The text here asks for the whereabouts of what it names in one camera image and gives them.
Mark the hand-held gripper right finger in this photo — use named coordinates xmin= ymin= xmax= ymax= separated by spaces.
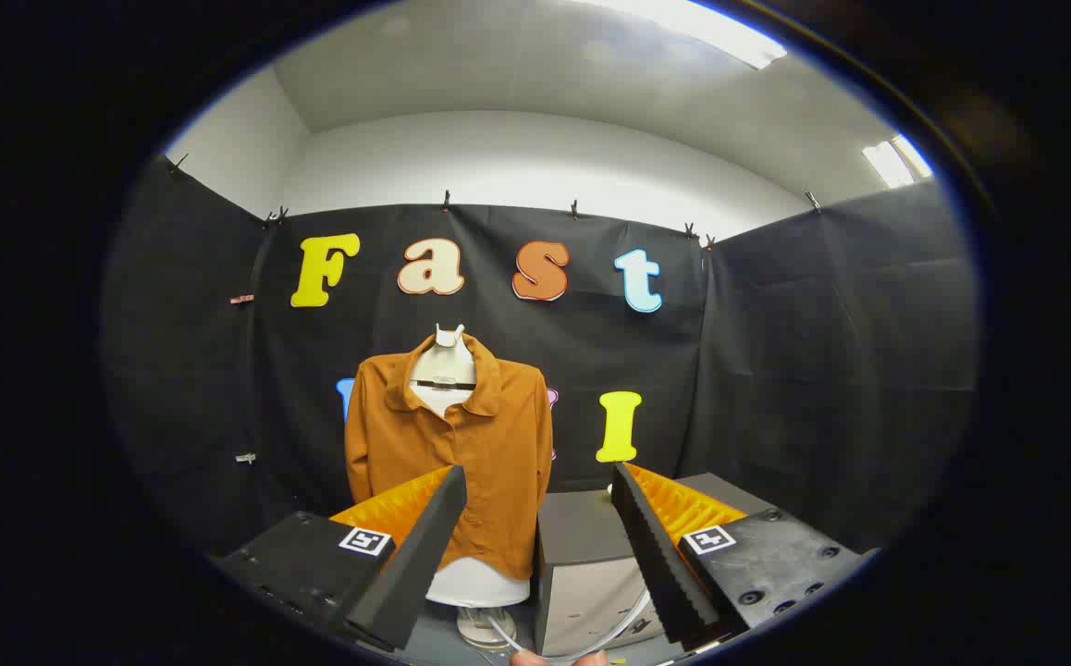
xmin=609 ymin=462 xmax=872 ymax=650

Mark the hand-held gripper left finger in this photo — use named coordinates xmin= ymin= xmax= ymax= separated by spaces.
xmin=216 ymin=465 xmax=468 ymax=652

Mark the brown button-up shirt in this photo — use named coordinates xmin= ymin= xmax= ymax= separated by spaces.
xmin=344 ymin=333 xmax=555 ymax=582

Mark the white mannequin torso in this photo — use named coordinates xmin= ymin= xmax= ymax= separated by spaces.
xmin=409 ymin=379 xmax=533 ymax=609

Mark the round mannequin stand base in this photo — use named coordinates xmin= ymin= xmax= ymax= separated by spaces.
xmin=457 ymin=606 xmax=520 ymax=650

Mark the grey cabinet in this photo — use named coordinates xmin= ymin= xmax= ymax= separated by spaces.
xmin=535 ymin=474 xmax=782 ymax=658

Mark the row of black clips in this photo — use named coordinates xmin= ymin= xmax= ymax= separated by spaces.
xmin=170 ymin=153 xmax=823 ymax=253

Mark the small ceiling light panel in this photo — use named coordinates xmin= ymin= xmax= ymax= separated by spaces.
xmin=861 ymin=134 xmax=934 ymax=189

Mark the long ceiling light panel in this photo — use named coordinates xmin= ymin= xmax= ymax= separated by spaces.
xmin=582 ymin=0 xmax=788 ymax=70

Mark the translucent hose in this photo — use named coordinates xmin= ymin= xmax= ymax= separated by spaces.
xmin=487 ymin=585 xmax=652 ymax=662

